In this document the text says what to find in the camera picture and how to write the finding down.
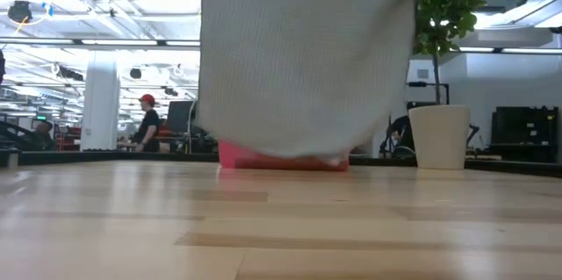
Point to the grey microfiber towel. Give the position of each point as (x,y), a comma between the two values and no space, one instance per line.
(303,60)

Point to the red plastic tray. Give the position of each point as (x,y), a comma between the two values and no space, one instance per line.
(246,161)

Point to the green leafy plant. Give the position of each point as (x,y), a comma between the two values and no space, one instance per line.
(448,12)

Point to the person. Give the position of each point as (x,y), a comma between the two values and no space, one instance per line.
(148,126)
(44,133)
(400,131)

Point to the black equipment rack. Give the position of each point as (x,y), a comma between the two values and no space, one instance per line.
(522,126)

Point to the black computer monitor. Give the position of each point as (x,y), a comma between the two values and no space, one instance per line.
(180,115)

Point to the white building column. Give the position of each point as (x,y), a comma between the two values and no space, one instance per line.
(101,104)

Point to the red tool cabinet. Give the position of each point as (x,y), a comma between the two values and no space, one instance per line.
(72,137)

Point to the black ceiling-mounted device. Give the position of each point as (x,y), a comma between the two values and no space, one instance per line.
(19,11)

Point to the black curved bar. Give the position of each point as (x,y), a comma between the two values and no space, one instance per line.
(17,133)

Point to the black metal stand frame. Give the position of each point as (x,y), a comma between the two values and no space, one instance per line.
(432,83)

